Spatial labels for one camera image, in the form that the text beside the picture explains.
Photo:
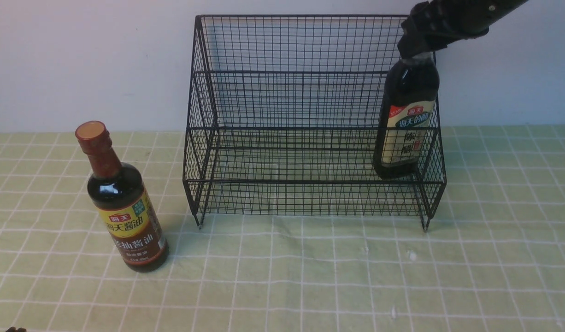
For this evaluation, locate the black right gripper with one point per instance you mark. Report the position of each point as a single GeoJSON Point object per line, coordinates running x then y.
{"type": "Point", "coordinates": [433, 25]}

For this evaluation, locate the vinegar bottle with tan cap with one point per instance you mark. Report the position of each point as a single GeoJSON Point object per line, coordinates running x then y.
{"type": "Point", "coordinates": [409, 99]}

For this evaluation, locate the dark soy sauce bottle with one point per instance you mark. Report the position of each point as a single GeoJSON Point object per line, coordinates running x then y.
{"type": "Point", "coordinates": [121, 198]}

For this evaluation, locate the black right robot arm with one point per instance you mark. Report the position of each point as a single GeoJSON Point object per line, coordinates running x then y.
{"type": "Point", "coordinates": [497, 9]}

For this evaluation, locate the green checkered tablecloth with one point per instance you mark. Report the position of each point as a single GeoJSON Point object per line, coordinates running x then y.
{"type": "Point", "coordinates": [493, 259]}

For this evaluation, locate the black wire mesh rack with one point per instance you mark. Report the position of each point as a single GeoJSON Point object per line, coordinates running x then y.
{"type": "Point", "coordinates": [283, 112]}

